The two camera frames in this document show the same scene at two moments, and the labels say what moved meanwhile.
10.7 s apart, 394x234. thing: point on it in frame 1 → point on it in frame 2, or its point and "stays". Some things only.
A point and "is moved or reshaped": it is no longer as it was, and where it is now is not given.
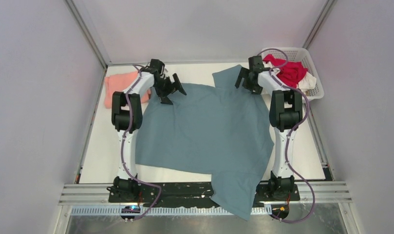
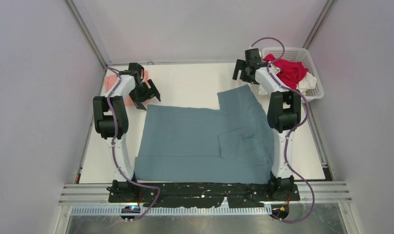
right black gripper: x=256 y=89 → x=240 y=65
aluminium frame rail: x=97 y=194 stays
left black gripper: x=172 y=87 → x=151 y=92
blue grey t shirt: x=222 y=129 is moved or reshaped
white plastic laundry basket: x=297 y=54 stays
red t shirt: x=290 y=73 stays
